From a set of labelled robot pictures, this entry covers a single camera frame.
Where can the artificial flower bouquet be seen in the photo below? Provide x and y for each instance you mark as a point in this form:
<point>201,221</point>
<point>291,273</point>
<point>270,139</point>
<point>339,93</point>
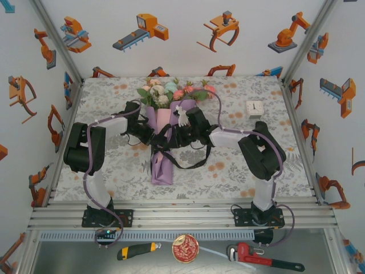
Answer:
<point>158,94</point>

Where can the aluminium frame post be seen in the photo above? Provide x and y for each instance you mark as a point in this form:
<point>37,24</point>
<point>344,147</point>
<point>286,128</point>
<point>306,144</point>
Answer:
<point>58,42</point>
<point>307,42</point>

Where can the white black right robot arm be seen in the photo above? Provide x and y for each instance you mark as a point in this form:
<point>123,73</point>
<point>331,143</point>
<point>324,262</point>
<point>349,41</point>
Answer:
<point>262,154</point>

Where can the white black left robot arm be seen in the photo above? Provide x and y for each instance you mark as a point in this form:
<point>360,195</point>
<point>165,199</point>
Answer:
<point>82,148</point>

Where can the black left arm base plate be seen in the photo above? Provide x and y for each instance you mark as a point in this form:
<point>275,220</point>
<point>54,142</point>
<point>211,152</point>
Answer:
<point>125,218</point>

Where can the aluminium side rail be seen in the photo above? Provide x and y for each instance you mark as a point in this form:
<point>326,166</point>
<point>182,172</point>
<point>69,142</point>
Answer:
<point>72,108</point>
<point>309,171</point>

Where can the grey metal shelf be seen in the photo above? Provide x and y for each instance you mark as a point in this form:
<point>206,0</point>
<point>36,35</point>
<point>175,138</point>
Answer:
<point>85,259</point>

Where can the round red gold tin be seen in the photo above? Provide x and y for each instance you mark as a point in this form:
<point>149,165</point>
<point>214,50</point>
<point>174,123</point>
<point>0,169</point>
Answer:
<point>185,248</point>

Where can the pink and purple wrapping paper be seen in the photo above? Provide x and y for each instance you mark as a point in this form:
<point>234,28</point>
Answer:
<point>162,174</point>

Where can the black printed ribbon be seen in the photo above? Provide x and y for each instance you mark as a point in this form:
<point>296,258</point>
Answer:
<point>186,167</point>

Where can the black control board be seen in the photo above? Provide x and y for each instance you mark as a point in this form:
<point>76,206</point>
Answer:
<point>107,232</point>
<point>265,235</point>

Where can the red pipe wrench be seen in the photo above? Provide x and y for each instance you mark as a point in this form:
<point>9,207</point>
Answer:
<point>248,255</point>

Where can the yellow black utility knife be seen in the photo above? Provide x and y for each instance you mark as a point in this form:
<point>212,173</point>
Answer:
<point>125,253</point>

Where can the small white square clock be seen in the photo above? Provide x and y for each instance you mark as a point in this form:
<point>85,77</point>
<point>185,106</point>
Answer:
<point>254,108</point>

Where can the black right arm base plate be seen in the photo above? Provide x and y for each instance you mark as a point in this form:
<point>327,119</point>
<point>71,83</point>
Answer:
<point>242,218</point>

